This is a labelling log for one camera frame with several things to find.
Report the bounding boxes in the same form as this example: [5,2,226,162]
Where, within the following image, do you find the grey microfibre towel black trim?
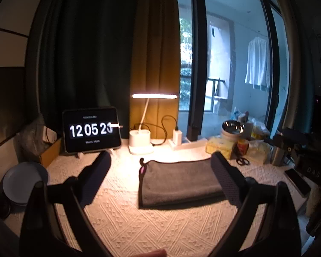
[138,158,226,209]

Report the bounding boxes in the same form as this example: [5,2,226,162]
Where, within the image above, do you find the black smartphone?
[284,168,311,198]

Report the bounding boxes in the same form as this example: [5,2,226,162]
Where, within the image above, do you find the cardboard box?
[39,139,62,168]

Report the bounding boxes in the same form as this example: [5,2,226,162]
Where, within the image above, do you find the stainless steel tumbler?
[270,140,286,166]

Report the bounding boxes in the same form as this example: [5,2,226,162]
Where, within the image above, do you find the yellow lidded jar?
[236,139,249,156]

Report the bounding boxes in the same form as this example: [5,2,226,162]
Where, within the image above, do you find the yellow tissue box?
[205,136,236,160]

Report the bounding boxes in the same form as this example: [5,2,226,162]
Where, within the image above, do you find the white ceramic bowl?
[221,129,242,142]

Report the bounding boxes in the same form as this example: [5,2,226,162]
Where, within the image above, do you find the tablet showing clock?
[62,107,122,154]

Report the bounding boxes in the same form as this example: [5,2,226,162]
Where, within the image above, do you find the magenta towel black trim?
[140,166,145,175]

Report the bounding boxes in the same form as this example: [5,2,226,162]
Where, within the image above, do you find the stainless steel bowl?
[222,120,245,135]

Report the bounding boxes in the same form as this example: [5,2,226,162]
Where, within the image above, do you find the white power strip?
[168,138,208,151]

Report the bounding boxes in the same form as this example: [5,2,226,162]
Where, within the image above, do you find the white desk lamp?
[129,93,177,155]

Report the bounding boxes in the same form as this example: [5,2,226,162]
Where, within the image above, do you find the black power adapter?
[187,125,199,142]

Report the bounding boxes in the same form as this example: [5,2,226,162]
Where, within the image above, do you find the white usb charger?
[172,127,183,146]

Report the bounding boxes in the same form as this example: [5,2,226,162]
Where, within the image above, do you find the white hanging shirt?
[245,37,271,92]

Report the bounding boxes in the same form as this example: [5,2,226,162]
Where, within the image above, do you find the mustard yellow curtain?
[129,0,180,139]

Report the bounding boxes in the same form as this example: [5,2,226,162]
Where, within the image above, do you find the black handled scissors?
[235,153,250,166]

